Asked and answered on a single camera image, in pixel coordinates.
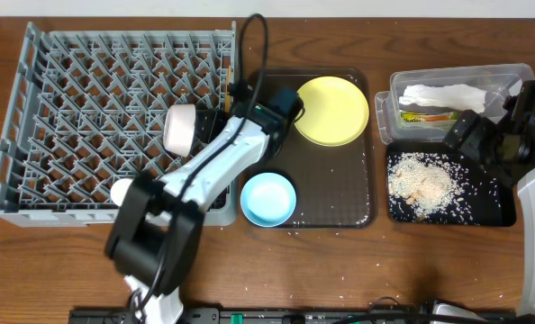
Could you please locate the grey dishwasher rack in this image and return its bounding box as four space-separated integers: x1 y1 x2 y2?
0 24 238 227

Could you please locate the light blue bowl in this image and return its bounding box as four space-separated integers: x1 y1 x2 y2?
240 173 297 228

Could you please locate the white pink bowl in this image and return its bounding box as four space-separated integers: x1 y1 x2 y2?
163 104 196 158

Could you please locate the spilled rice pile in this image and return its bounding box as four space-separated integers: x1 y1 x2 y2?
386 151 503 224

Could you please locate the black waste tray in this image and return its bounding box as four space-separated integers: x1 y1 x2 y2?
385 140 518 228

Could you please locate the green yellow sauce packet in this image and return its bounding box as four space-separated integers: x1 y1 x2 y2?
401 112 459 122

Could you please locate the yellow plate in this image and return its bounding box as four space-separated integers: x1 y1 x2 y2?
295 76 369 147

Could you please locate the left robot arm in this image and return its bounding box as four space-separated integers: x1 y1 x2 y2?
104 81 303 323

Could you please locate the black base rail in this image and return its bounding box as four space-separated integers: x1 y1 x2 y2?
68 304 515 324

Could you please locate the white napkin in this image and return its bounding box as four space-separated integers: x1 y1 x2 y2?
398 84 486 113

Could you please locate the clear plastic bin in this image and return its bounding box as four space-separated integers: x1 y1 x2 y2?
375 63 535 144

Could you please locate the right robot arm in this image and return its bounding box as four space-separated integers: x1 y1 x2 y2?
443 80 535 315

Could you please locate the wooden chopstick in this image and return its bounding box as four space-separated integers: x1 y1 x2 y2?
224 65 232 113

